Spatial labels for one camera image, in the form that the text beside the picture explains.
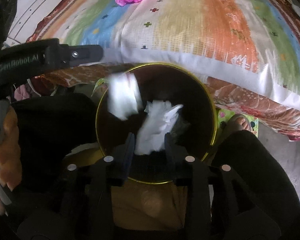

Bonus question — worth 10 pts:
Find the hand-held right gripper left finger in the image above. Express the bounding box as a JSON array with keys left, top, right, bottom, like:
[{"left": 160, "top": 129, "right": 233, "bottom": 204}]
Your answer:
[{"left": 49, "top": 133, "right": 136, "bottom": 230}]

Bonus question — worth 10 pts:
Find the colourful striped blanket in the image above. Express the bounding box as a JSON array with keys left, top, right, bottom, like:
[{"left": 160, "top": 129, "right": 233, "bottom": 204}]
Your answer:
[{"left": 40, "top": 0, "right": 300, "bottom": 105}]

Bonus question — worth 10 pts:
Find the white headboard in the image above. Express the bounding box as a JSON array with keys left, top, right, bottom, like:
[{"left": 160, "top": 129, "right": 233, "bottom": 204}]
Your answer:
[{"left": 4, "top": 0, "right": 78, "bottom": 46}]

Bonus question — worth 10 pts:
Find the brown bin with yellow rim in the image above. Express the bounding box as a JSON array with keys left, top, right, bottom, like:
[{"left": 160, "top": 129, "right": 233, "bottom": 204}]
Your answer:
[{"left": 95, "top": 63, "right": 218, "bottom": 184}]

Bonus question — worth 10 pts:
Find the person's bare foot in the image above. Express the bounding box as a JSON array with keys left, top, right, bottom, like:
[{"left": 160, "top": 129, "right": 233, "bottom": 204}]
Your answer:
[{"left": 226, "top": 114, "right": 253, "bottom": 133}]

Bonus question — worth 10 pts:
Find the person's left hand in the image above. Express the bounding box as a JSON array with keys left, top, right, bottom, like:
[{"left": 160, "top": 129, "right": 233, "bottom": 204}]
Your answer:
[{"left": 0, "top": 106, "right": 23, "bottom": 216}]

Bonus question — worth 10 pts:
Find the person's right leg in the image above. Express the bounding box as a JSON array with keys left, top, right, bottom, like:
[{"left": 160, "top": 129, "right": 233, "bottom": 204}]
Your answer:
[{"left": 210, "top": 129, "right": 300, "bottom": 240}]

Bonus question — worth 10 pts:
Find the grey white paper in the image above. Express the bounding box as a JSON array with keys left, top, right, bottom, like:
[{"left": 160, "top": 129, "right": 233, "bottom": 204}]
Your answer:
[{"left": 107, "top": 72, "right": 143, "bottom": 121}]

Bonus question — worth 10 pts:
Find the green dotted slipper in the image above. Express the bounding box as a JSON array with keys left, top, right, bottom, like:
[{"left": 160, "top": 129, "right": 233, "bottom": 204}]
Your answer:
[{"left": 216, "top": 108, "right": 260, "bottom": 137}]

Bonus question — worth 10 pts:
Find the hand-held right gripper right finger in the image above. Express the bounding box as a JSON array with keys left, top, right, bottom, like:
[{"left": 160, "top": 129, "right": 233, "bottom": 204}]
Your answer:
[{"left": 164, "top": 133, "right": 243, "bottom": 230}]

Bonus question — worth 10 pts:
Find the striped colourful bedspread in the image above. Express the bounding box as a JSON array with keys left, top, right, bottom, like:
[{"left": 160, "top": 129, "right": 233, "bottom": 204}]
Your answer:
[{"left": 25, "top": 0, "right": 300, "bottom": 142}]

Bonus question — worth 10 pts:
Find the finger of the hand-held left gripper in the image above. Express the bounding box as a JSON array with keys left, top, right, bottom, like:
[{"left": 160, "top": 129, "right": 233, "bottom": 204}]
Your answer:
[{"left": 59, "top": 44, "right": 103, "bottom": 67}]

